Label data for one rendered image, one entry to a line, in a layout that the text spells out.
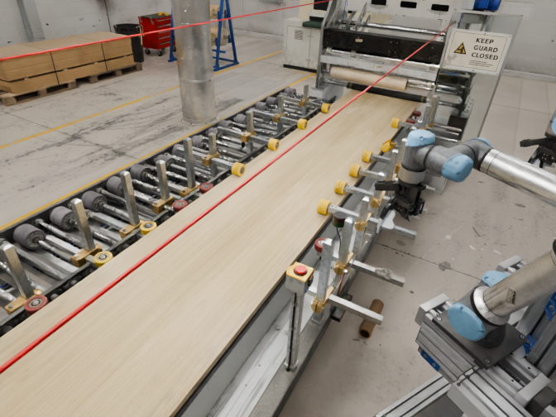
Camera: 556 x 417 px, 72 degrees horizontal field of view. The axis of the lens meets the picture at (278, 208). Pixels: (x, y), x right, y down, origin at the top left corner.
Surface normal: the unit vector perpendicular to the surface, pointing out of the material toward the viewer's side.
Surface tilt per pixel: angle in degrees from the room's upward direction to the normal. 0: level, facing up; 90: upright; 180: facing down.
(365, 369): 0
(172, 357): 0
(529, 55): 90
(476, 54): 90
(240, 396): 0
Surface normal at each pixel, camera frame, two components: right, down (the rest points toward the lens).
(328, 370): 0.04, -0.83
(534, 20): -0.49, 0.47
